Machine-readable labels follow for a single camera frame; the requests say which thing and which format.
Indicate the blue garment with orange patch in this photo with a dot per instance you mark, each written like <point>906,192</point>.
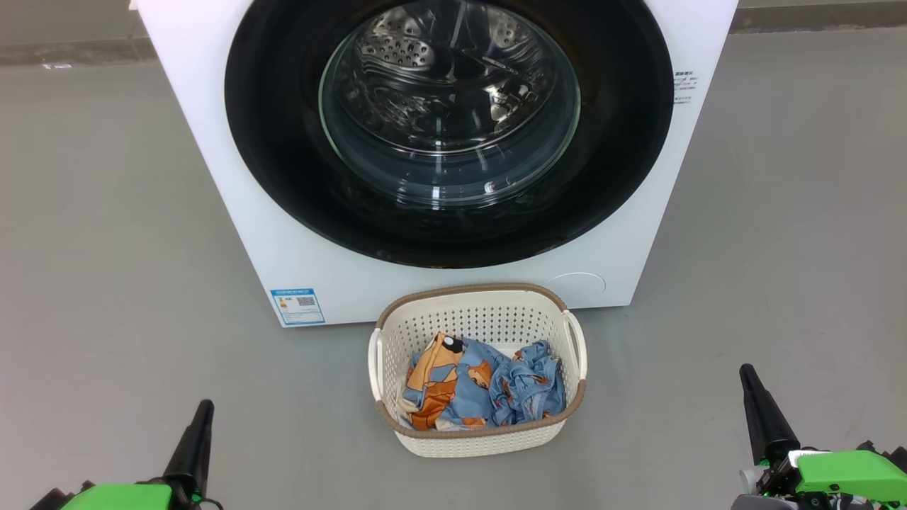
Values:
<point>439,375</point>

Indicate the white front-load washing machine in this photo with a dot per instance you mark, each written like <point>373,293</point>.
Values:
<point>234,234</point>

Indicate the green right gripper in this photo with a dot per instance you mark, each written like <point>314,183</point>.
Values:
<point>850,474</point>

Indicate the round white filter cover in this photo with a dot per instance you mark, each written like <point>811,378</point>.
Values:
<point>575,290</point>

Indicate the blue energy label sticker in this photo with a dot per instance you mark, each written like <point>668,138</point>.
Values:
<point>297,307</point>

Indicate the black text warning sticker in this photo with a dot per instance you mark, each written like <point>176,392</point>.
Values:
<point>686,86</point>

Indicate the black round glass washer door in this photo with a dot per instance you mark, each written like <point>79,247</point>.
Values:
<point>283,177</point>

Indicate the cream perforated laundry basket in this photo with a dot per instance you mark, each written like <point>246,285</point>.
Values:
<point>482,319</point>

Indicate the blue bear print garment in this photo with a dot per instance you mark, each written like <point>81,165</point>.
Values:
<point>535,386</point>

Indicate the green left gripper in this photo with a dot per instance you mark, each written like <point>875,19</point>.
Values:
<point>120,498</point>

